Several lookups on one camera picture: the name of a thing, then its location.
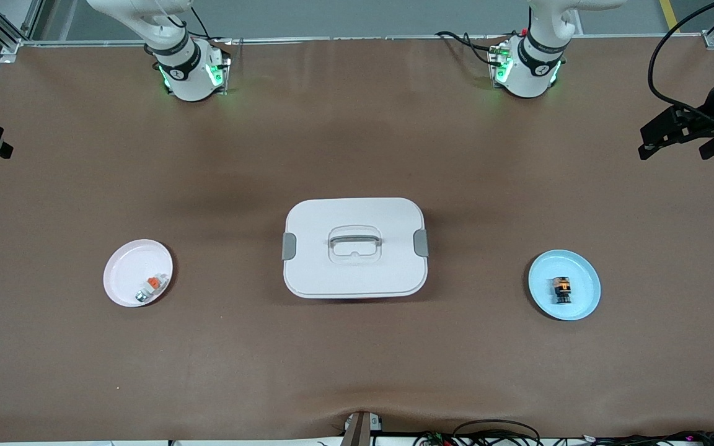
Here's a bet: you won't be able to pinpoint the black looped cable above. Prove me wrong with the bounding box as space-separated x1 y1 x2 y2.
453 419 542 446

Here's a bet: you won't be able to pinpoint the aluminium table edge rail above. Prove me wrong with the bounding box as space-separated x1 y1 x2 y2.
19 32 714 49

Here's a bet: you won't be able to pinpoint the orange black push-button switch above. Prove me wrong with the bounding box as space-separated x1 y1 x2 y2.
551 276 573 305

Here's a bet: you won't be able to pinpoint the light blue round plate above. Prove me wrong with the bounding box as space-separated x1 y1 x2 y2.
528 250 602 321

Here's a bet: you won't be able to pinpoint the coloured wires with circuit board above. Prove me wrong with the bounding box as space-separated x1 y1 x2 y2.
413 431 457 446

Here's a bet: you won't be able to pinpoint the white lidded storage box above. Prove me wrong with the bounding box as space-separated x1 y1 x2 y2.
282 197 430 300

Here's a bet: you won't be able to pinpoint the pale pink round plate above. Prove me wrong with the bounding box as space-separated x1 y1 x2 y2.
103 239 174 308

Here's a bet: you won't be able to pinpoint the grey box lid handle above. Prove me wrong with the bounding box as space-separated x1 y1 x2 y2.
329 233 383 250

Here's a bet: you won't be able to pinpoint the brown table cover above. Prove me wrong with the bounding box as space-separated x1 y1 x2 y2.
0 36 714 442

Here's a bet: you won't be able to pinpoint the tangled black cable bundle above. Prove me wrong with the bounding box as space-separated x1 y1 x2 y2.
580 429 714 446

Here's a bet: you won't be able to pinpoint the small white orange switch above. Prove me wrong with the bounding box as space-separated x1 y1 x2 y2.
135 273 169 304

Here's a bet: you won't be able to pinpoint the metal table edge bracket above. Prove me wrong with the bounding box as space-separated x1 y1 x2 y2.
340 410 384 446

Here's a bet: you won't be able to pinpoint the black base power cable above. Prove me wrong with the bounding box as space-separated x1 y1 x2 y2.
434 30 513 66

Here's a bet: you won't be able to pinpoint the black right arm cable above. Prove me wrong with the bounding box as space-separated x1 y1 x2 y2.
188 5 210 42

